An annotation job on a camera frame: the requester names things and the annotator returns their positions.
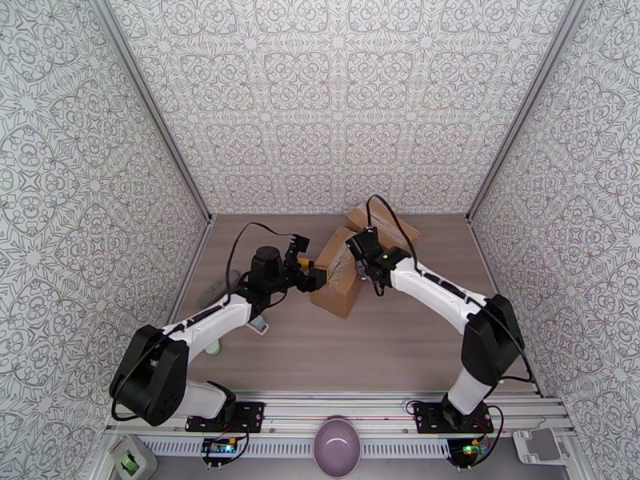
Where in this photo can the small green cup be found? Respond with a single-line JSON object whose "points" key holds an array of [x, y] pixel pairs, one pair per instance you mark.
{"points": [[214, 348]]}

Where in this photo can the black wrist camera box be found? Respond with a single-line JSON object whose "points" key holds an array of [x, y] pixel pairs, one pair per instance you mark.
{"points": [[369, 238], [298, 245]]}

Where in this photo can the purple bowl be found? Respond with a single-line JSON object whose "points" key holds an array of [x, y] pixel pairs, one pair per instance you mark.
{"points": [[337, 446]]}

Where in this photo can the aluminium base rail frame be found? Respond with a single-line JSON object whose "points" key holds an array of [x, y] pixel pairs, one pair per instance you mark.
{"points": [[340, 406]]}

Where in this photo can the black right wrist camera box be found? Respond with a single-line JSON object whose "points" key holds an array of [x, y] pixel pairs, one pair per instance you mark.
{"points": [[369, 238]]}

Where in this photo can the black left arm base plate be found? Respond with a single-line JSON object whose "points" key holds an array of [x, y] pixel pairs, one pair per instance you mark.
{"points": [[250, 417]]}

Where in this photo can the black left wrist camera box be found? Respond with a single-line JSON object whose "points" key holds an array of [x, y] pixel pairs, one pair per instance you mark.
{"points": [[298, 245]]}

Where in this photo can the aluminium corner post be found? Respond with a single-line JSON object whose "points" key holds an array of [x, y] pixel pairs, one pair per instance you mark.
{"points": [[150, 103], [525, 103]]}

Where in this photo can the brown taped cardboard box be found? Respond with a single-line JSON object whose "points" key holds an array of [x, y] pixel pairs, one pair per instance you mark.
{"points": [[337, 293], [400, 231]]}

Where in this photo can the grey block on white base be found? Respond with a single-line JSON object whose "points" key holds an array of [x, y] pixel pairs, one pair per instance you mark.
{"points": [[259, 327]]}

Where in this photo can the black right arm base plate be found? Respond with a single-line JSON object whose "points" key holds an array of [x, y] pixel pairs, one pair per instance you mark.
{"points": [[427, 418]]}

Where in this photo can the small green circuit board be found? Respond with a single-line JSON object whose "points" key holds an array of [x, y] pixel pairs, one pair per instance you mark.
{"points": [[472, 449], [218, 446]]}

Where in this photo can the white plastic stand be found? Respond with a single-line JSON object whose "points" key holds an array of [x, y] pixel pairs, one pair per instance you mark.
{"points": [[542, 443]]}

